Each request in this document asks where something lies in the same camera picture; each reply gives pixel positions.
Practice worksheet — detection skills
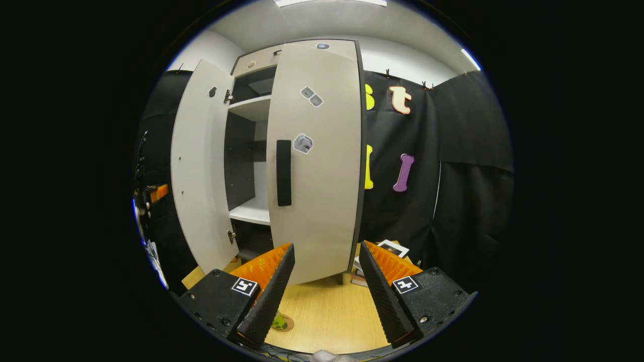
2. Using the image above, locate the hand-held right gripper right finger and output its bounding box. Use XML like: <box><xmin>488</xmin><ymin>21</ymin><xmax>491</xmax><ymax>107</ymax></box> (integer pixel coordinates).
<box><xmin>358</xmin><ymin>240</ymin><xmax>478</xmax><ymax>349</ymax></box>

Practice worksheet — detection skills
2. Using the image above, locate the white cabinet shelf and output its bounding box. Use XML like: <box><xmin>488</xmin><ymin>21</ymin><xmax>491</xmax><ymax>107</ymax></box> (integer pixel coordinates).
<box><xmin>229</xmin><ymin>196</ymin><xmax>271</xmax><ymax>225</ymax></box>
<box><xmin>229</xmin><ymin>96</ymin><xmax>272</xmax><ymax>121</ymax></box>

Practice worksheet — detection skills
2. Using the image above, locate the black backdrop cloth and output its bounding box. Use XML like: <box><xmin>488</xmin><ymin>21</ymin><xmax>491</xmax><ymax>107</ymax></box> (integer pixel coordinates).
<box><xmin>136</xmin><ymin>70</ymin><xmax>515</xmax><ymax>292</ymax></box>

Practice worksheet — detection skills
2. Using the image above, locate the black door handle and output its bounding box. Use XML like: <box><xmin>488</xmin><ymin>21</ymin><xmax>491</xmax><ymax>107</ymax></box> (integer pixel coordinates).
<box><xmin>276</xmin><ymin>140</ymin><xmax>292</xmax><ymax>207</ymax></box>

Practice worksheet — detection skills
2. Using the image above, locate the grey cover book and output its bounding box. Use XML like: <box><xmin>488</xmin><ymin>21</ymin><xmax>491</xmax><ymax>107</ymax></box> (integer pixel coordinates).
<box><xmin>354</xmin><ymin>240</ymin><xmax>410</xmax><ymax>272</ymax></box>

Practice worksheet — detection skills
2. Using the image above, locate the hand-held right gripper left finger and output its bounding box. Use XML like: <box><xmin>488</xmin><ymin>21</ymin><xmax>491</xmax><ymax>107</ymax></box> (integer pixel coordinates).
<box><xmin>174</xmin><ymin>243</ymin><xmax>296</xmax><ymax>349</ymax></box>

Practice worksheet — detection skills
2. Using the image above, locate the light grey cabinet drawer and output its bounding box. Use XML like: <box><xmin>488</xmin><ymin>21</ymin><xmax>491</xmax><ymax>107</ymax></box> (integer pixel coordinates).
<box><xmin>232</xmin><ymin>39</ymin><xmax>359</xmax><ymax>77</ymax></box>

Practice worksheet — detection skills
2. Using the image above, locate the grey cabinet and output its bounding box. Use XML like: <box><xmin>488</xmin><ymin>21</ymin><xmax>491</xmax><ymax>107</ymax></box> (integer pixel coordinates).
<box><xmin>224</xmin><ymin>39</ymin><xmax>367</xmax><ymax>287</ymax></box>

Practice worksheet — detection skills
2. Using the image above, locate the light grey cabinet door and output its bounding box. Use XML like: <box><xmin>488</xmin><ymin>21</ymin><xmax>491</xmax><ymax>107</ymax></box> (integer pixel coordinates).
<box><xmin>170</xmin><ymin>59</ymin><xmax>239</xmax><ymax>275</ymax></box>
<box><xmin>266</xmin><ymin>41</ymin><xmax>367</xmax><ymax>286</ymax></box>

